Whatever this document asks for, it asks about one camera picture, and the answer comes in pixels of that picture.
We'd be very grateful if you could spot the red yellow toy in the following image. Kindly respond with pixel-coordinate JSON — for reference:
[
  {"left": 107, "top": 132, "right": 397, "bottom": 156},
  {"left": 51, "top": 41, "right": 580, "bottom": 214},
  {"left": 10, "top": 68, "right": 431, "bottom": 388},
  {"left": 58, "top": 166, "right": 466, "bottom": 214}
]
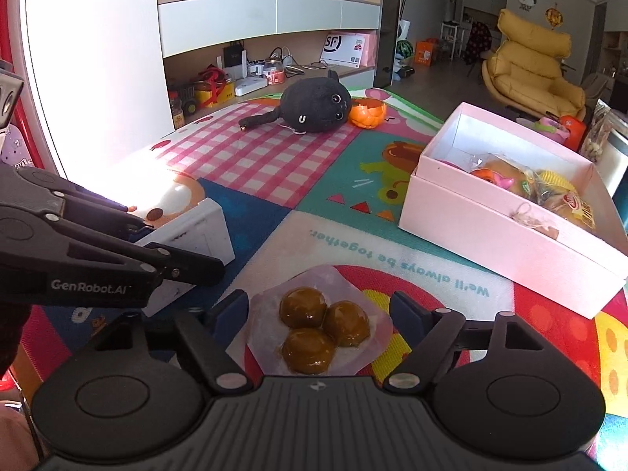
[{"left": 194, "top": 65, "right": 236, "bottom": 109}]

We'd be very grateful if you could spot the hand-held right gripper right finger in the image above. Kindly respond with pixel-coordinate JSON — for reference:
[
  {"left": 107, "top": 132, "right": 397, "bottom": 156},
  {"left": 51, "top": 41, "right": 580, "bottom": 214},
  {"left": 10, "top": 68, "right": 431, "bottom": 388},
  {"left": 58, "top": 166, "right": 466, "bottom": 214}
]
[{"left": 383, "top": 290, "right": 538, "bottom": 394}]

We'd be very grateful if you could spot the small white box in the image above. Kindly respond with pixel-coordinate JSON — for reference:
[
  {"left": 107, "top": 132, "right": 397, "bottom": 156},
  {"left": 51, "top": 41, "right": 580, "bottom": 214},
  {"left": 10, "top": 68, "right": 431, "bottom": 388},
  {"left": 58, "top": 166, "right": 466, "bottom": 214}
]
[{"left": 132, "top": 197, "right": 236, "bottom": 317}]

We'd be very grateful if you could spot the orange box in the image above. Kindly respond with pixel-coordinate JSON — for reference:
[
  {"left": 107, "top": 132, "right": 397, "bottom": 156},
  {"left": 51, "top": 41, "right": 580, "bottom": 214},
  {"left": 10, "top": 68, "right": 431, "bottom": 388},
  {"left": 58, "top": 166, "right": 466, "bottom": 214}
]
[{"left": 414, "top": 39, "right": 437, "bottom": 66}]

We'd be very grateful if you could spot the black plush toy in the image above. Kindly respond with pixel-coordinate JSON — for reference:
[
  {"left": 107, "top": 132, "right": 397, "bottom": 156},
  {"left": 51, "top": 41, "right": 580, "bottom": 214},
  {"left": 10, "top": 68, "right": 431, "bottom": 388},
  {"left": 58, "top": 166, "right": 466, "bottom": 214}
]
[{"left": 239, "top": 69, "right": 351, "bottom": 134}]

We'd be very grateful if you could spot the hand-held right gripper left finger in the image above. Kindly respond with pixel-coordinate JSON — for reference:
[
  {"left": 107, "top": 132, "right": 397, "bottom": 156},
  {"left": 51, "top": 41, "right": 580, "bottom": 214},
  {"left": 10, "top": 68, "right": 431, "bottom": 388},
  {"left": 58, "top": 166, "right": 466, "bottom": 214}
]
[{"left": 93, "top": 289, "right": 253, "bottom": 394}]

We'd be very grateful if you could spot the yellow armchair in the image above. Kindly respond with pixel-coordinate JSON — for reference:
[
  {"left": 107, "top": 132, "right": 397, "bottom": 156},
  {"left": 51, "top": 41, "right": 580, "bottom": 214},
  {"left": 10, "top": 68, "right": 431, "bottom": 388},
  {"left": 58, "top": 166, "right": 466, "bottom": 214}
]
[{"left": 482, "top": 8, "right": 587, "bottom": 121}]

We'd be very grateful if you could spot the orange pumpkin basket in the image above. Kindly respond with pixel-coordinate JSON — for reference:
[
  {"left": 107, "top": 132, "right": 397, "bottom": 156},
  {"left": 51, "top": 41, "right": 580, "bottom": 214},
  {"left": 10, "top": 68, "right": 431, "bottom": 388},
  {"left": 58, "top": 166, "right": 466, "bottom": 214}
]
[{"left": 348, "top": 99, "right": 388, "bottom": 130}]

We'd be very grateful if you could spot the pink cardboard box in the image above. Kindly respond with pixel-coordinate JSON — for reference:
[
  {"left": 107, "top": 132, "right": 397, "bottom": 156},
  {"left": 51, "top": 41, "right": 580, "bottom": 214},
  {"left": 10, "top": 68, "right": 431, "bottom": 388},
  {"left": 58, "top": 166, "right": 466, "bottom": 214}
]
[{"left": 398, "top": 102, "right": 628, "bottom": 319}]

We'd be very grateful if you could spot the yellow label bread packet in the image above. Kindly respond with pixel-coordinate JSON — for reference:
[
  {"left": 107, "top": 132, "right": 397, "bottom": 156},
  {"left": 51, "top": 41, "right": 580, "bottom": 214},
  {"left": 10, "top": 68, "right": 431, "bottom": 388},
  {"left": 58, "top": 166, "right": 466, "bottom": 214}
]
[{"left": 540, "top": 184, "right": 597, "bottom": 234}]

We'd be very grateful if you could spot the black paper bag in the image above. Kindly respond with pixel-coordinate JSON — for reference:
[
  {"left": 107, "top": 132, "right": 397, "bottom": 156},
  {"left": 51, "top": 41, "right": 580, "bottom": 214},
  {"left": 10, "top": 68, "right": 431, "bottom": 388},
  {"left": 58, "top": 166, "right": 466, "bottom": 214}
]
[{"left": 223, "top": 42, "right": 246, "bottom": 82}]

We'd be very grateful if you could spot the toy truck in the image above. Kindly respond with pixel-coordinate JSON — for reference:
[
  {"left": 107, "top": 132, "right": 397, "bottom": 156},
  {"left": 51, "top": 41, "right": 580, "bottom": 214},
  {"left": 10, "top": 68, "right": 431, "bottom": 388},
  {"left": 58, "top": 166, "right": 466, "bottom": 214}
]
[{"left": 169, "top": 86, "right": 199, "bottom": 119}]

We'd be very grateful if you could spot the dark patterned chair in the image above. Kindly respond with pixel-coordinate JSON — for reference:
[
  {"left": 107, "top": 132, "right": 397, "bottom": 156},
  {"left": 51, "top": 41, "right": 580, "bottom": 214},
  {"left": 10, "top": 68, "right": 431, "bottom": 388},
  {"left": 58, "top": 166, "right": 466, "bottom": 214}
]
[{"left": 464, "top": 22, "right": 491, "bottom": 79}]

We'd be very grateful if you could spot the white stick vacuum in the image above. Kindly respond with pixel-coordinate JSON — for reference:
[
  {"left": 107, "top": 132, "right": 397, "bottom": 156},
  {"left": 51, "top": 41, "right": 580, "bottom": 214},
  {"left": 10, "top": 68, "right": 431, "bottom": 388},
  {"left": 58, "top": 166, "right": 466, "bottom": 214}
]
[{"left": 392, "top": 0, "right": 420, "bottom": 79}]

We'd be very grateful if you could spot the colourful play mat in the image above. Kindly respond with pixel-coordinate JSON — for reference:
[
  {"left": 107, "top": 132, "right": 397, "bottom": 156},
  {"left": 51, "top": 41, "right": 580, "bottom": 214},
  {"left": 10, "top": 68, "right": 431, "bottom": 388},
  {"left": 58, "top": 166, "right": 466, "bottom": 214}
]
[{"left": 15, "top": 87, "right": 628, "bottom": 471}]

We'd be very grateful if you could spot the white pink courier bag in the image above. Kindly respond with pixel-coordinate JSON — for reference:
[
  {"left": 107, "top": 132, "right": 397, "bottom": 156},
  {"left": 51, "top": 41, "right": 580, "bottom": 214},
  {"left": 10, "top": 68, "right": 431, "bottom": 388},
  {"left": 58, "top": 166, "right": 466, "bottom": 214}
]
[{"left": 320, "top": 32, "right": 374, "bottom": 68}]

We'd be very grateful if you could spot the clear bread packet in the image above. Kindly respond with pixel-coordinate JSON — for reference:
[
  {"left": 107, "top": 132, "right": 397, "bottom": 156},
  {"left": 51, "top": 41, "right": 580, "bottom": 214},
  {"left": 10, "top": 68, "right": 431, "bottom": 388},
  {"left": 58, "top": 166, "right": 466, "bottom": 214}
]
[{"left": 471, "top": 154, "right": 540, "bottom": 202}]

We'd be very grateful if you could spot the brown cakes packet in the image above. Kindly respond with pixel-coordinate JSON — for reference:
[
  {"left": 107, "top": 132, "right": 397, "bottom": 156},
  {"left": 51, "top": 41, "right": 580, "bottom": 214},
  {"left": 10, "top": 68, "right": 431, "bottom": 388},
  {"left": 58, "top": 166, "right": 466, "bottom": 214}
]
[{"left": 245, "top": 264, "right": 396, "bottom": 376}]

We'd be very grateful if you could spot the white wooden tv cabinet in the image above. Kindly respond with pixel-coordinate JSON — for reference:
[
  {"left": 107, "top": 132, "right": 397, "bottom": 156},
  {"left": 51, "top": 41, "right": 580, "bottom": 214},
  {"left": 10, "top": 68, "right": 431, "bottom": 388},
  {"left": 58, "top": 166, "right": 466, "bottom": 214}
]
[{"left": 157, "top": 0, "right": 383, "bottom": 131}]

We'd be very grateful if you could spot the orange bucket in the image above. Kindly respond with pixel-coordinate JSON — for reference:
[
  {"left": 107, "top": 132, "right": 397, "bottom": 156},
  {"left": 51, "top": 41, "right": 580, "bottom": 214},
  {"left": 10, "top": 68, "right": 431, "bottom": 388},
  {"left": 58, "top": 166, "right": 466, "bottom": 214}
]
[{"left": 559, "top": 115, "right": 587, "bottom": 150}]

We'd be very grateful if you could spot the pink toy bucket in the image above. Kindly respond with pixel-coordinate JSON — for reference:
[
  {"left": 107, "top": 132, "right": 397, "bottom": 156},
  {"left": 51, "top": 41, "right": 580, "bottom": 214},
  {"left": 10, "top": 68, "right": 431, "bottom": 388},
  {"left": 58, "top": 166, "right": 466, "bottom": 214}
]
[{"left": 531, "top": 118, "right": 570, "bottom": 143}]

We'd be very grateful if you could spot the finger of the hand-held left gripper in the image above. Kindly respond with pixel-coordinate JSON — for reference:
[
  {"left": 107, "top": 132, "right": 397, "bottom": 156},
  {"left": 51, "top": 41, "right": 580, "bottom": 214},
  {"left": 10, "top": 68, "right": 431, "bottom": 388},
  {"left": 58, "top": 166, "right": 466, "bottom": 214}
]
[
  {"left": 0, "top": 206, "right": 227, "bottom": 288},
  {"left": 0, "top": 167, "right": 154, "bottom": 239}
]

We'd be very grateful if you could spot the white stool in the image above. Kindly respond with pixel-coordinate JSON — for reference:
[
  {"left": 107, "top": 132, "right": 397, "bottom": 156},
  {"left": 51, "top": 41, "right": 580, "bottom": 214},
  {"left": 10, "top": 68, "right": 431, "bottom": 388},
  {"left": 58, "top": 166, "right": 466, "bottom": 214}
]
[{"left": 440, "top": 22, "right": 469, "bottom": 57}]

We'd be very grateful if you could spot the yellow toy corn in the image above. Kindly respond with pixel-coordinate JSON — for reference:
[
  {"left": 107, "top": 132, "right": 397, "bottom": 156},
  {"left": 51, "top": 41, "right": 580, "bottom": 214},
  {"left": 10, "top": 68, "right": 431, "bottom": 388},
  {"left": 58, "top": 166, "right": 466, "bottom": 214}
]
[{"left": 537, "top": 169, "right": 577, "bottom": 192}]

